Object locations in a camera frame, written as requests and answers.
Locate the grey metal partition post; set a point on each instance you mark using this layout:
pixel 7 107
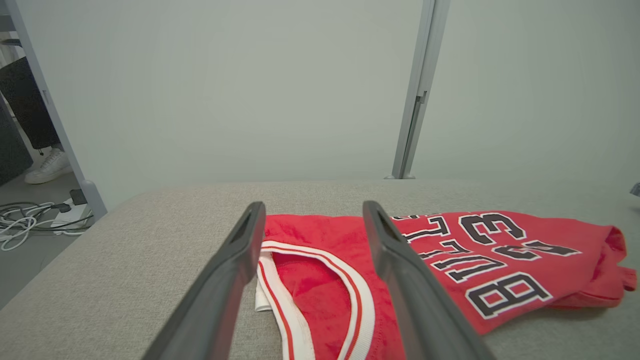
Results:
pixel 94 197
pixel 420 75

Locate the red basketball jersey black lettering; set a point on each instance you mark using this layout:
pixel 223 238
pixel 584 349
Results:
pixel 320 290

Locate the white sneaker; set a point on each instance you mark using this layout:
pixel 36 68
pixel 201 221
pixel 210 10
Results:
pixel 50 167

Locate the black power adapter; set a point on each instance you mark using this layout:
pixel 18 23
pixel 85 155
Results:
pixel 78 196

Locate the white power strip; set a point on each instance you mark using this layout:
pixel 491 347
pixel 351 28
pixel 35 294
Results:
pixel 70 217

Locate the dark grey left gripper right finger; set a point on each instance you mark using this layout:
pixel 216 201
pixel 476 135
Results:
pixel 420 310

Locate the black trouser leg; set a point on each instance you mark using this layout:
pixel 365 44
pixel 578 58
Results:
pixel 27 105

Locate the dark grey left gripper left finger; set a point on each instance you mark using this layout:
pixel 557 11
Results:
pixel 215 300

